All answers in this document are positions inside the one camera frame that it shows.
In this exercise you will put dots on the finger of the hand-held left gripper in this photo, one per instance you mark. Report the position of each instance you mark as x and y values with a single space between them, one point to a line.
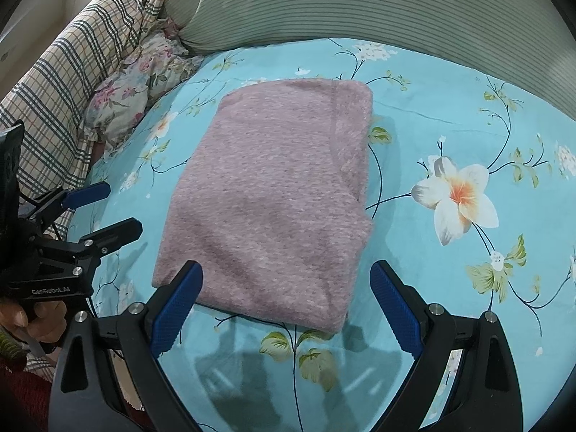
87 194
117 231

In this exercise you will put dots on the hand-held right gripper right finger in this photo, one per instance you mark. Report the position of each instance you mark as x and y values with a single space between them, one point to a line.
396 306

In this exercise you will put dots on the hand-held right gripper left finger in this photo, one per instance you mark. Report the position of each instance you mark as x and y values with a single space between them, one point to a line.
177 306

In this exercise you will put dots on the pink fleece sweater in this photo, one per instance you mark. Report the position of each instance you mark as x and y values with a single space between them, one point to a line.
270 198

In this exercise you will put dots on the person's left hand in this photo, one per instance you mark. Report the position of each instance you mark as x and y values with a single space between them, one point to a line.
45 321

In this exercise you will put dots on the pink floral pillow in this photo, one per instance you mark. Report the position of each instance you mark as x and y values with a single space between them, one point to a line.
130 85

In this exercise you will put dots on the dark red cloth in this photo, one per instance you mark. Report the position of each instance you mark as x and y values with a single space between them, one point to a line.
22 396

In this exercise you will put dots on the plaid blanket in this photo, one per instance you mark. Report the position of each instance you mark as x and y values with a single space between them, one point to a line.
67 67

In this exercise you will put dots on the blue floral bed sheet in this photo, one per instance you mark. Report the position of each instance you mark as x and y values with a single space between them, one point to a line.
450 112

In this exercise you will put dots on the grey striped pillow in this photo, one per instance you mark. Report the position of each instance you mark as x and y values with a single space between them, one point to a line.
360 4

